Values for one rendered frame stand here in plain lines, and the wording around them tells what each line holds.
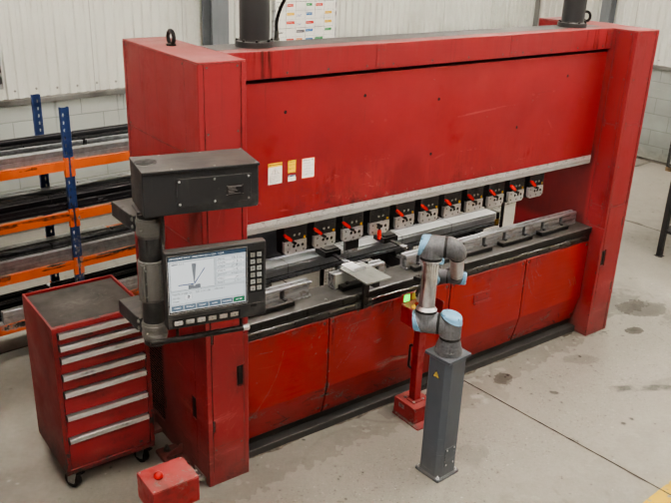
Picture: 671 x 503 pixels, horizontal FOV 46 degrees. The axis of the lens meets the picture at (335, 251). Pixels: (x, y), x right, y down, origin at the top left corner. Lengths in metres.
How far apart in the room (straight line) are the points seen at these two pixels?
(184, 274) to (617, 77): 3.60
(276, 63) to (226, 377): 1.64
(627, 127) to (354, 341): 2.52
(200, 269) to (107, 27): 5.13
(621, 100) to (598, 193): 0.69
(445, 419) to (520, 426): 0.90
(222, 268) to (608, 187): 3.41
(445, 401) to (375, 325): 0.76
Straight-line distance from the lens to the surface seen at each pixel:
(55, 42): 8.12
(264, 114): 4.11
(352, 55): 4.35
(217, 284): 3.49
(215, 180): 3.34
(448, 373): 4.33
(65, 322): 4.25
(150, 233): 3.44
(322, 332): 4.65
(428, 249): 4.11
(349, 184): 4.55
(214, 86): 3.71
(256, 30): 4.10
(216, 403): 4.32
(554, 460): 5.04
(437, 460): 4.63
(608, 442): 5.30
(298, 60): 4.15
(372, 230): 4.75
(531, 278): 5.86
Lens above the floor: 2.88
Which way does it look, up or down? 22 degrees down
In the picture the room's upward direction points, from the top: 2 degrees clockwise
